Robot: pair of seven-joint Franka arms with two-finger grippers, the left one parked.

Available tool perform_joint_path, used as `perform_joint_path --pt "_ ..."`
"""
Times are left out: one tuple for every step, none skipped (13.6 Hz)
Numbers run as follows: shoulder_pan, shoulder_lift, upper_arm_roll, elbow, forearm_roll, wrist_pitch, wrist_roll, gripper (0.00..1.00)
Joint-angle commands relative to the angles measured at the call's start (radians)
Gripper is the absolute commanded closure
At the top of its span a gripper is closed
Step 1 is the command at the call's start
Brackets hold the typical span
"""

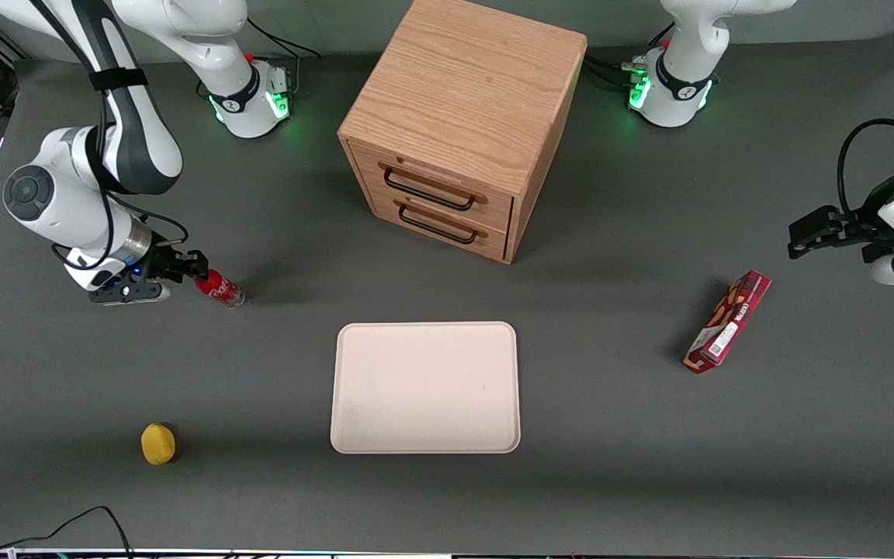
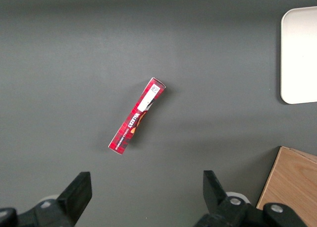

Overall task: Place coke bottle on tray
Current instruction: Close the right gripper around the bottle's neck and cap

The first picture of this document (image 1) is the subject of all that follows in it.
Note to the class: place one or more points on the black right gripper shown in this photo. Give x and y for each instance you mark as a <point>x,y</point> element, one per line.
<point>161,264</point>

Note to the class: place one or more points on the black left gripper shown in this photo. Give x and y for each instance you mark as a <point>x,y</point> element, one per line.
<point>860,230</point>

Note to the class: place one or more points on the red coke bottle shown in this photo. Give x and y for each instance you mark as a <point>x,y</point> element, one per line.
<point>222,291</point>

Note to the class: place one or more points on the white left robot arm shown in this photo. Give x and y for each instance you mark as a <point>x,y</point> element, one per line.
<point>680,85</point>

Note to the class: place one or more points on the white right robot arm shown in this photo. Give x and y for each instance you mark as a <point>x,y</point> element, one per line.
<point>59,202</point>

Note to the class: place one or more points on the beige rectangular tray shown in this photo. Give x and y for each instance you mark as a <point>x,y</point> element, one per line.
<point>425,388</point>

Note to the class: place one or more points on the red snack box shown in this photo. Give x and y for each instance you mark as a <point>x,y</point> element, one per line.
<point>729,322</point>

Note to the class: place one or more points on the yellow lemon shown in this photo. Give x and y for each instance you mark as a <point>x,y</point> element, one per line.
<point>158,444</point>

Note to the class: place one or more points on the wooden drawer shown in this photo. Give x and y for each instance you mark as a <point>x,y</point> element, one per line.
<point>365,167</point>
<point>386,208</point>

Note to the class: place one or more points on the wooden two-drawer cabinet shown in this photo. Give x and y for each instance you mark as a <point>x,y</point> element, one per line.
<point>462,85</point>

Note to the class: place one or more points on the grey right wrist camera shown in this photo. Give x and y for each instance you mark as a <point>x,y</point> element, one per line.
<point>129,293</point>

